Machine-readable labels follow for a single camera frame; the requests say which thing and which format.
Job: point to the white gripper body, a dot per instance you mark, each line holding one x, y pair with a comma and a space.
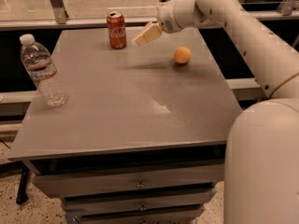
165, 17

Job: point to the red coke can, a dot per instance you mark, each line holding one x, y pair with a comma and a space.
116, 30

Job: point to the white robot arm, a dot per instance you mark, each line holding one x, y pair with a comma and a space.
261, 171

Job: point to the orange fruit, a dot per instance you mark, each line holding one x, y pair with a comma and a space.
182, 55

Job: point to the grey drawer cabinet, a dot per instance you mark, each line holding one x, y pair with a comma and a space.
129, 110

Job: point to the clear plastic water bottle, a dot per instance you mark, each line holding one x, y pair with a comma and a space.
40, 67

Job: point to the top grey drawer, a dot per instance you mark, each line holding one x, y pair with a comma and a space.
82, 184

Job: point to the grey drawer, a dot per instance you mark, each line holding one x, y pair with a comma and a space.
82, 184
147, 201
144, 217

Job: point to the middle grey drawer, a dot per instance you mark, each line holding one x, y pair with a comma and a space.
147, 201

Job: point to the bottom grey drawer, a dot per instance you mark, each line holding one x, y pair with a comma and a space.
144, 217

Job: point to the black stand leg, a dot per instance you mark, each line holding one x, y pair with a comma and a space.
21, 194

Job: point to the metal railing frame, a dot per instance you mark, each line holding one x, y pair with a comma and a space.
25, 14

